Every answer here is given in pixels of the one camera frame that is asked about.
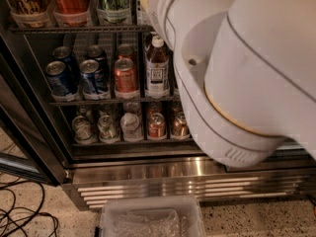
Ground black cables on floor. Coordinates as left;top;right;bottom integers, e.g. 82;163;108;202
0;171;60;237

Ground blue can back left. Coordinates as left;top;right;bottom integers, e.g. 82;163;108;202
52;46;80;82

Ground blue can front left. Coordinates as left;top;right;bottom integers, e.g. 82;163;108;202
45;61;78;102

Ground orange can front middle shelf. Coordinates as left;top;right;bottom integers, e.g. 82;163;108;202
114;58;140;99

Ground silver can bottom left front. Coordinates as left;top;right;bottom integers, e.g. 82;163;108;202
72;116;97;145

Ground yellow can top shelf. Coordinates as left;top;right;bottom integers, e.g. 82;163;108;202
2;0;53;29

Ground clear plastic storage bin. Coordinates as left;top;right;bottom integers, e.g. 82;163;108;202
99;196;206;237

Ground tea bottle white cap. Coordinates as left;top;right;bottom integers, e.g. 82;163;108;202
146;36;170;98

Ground open fridge glass door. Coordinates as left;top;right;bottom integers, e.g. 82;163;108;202
0;39;67;186

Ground copper can bottom front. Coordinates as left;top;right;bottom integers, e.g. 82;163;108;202
171;112;190;139

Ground red cola can top shelf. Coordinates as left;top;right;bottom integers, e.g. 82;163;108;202
55;0;90;27

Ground orange can shelf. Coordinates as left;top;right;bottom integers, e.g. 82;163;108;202
117;43;136;61
114;58;140;99

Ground clear bottle bottom shelf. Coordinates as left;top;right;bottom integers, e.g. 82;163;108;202
120;113;143;142

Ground stainless steel fridge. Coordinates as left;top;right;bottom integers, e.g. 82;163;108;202
0;0;316;209

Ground blue can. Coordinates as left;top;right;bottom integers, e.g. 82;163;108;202
79;59;110;100
45;61;78;102
52;46;80;82
85;44;110;78

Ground silver can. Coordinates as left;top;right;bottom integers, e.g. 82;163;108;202
72;116;97;145
97;115;119;143

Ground red can bottom front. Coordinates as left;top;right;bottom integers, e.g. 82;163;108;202
148;113;166;140

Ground orange can back middle shelf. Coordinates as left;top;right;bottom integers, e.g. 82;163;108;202
117;43;136;61

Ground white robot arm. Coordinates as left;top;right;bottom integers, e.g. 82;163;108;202
140;0;316;167

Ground green can top shelf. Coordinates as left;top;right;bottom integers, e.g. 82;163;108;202
97;0;131;26

